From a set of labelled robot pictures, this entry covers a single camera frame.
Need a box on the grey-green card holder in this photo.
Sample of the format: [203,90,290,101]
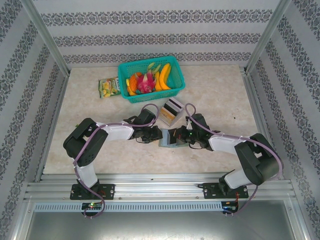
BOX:
[157,128,188,149]

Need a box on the clear plastic card box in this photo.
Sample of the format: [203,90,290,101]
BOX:
[159,98,186,127]

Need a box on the white card with black stripe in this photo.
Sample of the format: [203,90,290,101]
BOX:
[166,98,185,113]

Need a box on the teal plastic basket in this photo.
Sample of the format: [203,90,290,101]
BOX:
[117,55,187,105]

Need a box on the pink dragon fruit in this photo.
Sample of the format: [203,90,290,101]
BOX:
[136,71,156,94]

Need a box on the long yellow orange fruit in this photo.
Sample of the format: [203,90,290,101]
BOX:
[154,63,173,91]

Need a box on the yellow green snack bag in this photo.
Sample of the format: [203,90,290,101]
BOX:
[98,76,121,99]

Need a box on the small controller circuit board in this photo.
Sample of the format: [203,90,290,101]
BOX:
[82,202,103,210]
[223,201,240,212]

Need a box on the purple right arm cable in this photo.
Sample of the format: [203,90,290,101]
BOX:
[184,103,285,218]

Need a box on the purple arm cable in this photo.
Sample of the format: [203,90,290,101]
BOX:
[72,103,161,220]
[184,103,285,218]

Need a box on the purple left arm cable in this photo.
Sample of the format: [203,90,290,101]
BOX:
[72,103,161,220]

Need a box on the aluminium mounting rail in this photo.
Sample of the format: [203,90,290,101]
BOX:
[24,173,293,201]

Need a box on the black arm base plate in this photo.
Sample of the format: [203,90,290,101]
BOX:
[70,183,116,201]
[202,182,249,200]

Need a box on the aluminium table side rail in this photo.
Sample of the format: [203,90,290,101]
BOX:
[242,71,286,181]

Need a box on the slotted grey cable duct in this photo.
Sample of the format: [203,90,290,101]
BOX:
[33,201,223,213]

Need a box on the aluminium frame post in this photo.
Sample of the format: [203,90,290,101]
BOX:
[244,0,293,76]
[19,0,71,76]

